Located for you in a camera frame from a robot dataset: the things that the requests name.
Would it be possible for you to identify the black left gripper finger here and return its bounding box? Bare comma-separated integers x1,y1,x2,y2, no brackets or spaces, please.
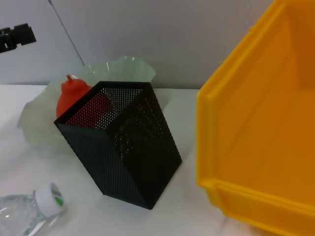
0,23,37,54

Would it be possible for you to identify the red-orange toy orange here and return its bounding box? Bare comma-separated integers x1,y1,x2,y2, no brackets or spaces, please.
56,74,114,128

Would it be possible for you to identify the clear green-label water bottle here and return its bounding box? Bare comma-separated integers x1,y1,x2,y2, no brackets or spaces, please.
0,182,67,236

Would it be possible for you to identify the pale green glass fruit plate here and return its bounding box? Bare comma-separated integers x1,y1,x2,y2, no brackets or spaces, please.
17,56,157,158

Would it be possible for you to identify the black mesh pen holder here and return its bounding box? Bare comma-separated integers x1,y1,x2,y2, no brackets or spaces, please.
53,80,183,210

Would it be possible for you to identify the yellow plastic bin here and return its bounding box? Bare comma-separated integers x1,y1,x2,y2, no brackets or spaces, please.
196,0,315,236

